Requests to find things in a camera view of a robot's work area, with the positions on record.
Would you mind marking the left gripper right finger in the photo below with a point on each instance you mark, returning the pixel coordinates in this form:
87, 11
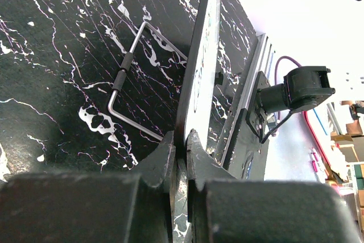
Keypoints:
200, 165

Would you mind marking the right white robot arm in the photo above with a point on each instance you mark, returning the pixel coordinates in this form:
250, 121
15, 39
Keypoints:
326, 36

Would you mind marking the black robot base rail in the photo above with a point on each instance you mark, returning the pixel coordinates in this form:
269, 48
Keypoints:
239, 150

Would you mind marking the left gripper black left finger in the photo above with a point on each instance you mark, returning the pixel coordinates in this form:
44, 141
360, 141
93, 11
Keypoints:
157, 169

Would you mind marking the metal wire whiteboard stand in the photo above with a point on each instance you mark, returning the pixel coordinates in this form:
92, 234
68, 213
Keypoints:
146, 89

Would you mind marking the white rectangular whiteboard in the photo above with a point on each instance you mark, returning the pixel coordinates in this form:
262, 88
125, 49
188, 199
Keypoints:
195, 103

